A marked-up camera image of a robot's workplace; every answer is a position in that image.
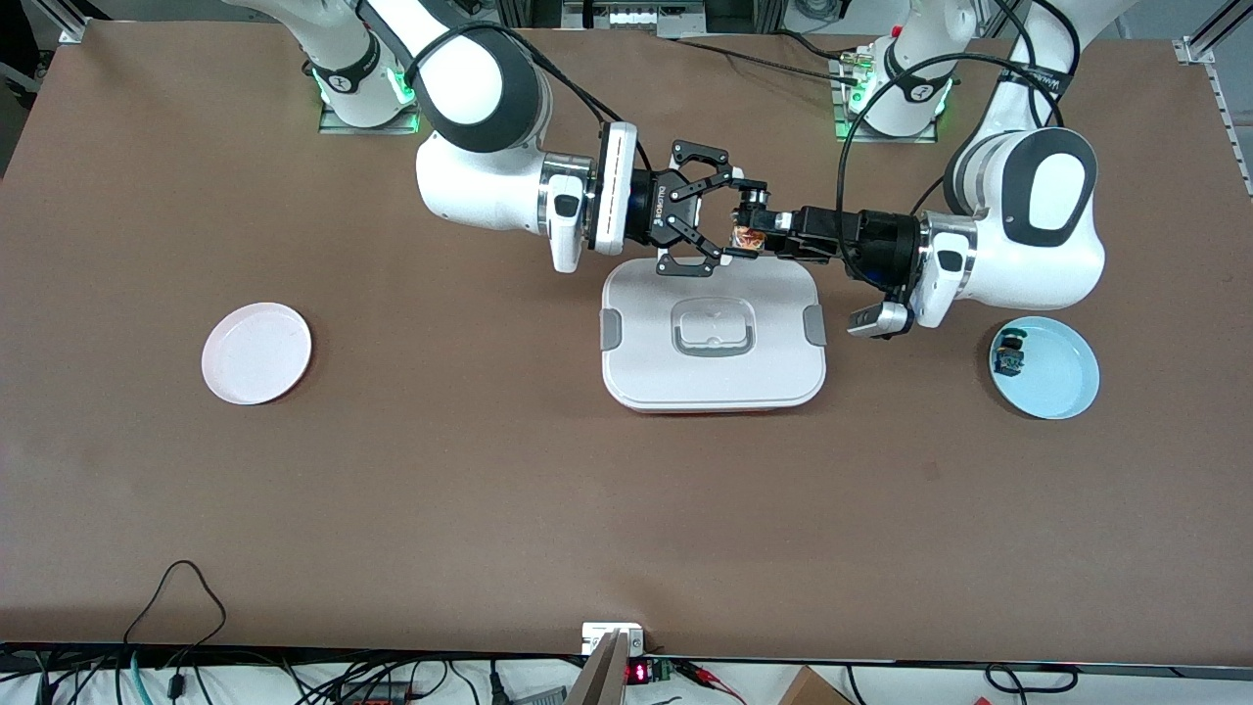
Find white round plate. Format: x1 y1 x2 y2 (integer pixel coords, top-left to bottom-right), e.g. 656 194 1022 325
201 303 314 407

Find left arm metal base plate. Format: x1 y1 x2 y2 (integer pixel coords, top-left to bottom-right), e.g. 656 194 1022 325
832 49 939 145

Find black oval cable loop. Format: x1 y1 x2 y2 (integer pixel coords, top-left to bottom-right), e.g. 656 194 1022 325
984 664 1080 694

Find white lunch box grey clips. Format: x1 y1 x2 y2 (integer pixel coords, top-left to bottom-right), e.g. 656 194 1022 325
599 257 828 414

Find aluminium frame with label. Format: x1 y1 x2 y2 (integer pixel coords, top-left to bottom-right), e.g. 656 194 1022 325
560 0 708 38

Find aluminium frame profile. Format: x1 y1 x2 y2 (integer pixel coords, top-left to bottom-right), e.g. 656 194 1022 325
1173 0 1253 202
39 0 109 45

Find brown cardboard box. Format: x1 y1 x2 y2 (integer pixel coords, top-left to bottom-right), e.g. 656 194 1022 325
778 666 855 705

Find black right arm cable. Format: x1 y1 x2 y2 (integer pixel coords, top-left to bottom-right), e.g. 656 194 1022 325
403 22 655 177

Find orange black switch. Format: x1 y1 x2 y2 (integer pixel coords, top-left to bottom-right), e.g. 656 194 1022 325
732 191 779 258

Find white table edge bracket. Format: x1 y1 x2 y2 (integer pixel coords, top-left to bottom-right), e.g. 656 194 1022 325
581 623 646 655

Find red clip lead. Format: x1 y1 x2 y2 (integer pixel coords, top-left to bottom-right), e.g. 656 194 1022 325
675 658 747 705

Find aluminium camera post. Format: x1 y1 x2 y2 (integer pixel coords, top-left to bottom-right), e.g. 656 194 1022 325
566 632 629 705

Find light blue round plate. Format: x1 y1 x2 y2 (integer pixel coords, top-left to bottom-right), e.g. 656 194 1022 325
989 315 1101 421

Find black looped thin cable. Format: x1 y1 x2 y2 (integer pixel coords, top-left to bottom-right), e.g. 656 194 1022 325
122 560 228 649

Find thin black table cable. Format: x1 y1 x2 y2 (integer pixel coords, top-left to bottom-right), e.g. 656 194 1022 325
658 34 867 87

